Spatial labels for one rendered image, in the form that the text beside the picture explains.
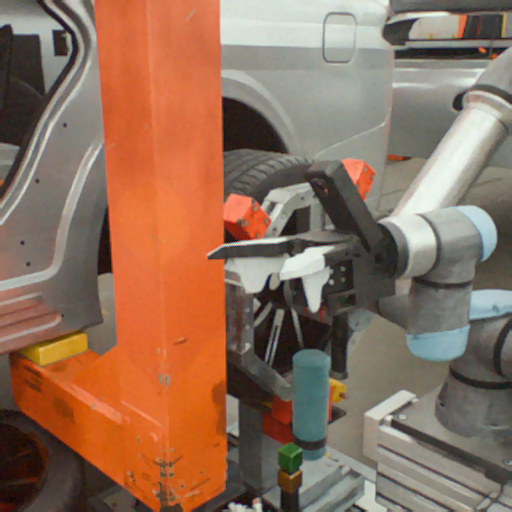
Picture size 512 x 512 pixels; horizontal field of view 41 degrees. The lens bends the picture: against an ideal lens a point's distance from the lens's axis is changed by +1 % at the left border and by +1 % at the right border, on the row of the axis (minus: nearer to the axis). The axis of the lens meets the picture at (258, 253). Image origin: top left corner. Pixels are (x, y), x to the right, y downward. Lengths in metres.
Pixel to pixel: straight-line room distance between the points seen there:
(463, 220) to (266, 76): 1.33
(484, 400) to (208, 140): 0.66
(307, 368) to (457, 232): 0.84
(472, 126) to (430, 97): 3.17
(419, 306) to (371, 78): 1.71
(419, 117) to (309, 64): 2.06
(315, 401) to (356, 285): 0.93
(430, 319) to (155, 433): 0.70
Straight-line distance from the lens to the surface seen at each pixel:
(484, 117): 1.06
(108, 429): 1.58
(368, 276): 0.79
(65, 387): 1.70
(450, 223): 0.85
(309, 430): 1.70
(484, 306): 1.16
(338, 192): 0.74
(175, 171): 1.22
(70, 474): 1.71
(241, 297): 1.54
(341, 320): 1.47
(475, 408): 1.22
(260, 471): 2.07
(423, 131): 4.25
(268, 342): 1.82
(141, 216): 1.26
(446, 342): 0.89
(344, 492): 2.20
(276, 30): 2.14
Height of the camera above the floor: 1.45
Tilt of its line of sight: 17 degrees down
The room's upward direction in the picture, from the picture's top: straight up
